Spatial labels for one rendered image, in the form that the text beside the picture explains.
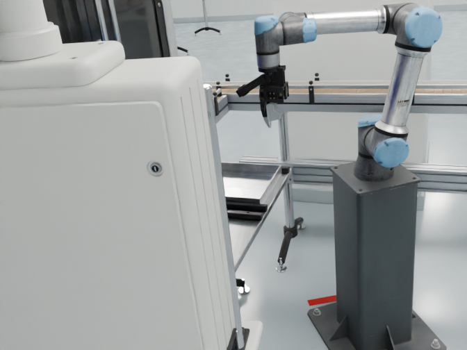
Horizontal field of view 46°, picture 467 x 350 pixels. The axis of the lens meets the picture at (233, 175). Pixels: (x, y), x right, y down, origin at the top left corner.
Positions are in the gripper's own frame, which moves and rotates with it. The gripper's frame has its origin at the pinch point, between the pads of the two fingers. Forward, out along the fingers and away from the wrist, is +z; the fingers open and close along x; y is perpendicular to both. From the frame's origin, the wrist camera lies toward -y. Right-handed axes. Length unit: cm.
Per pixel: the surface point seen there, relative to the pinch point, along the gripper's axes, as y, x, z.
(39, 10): -2, -98, -55
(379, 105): 28, 82, 22
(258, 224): 4.0, -30.0, 21.6
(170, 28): -35.7, 9.2, -31.5
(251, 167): -9.3, 5.6, 19.3
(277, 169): 0.6, 5.5, 19.6
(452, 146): 65, 244, 110
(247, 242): 3.8, -40.3, 21.6
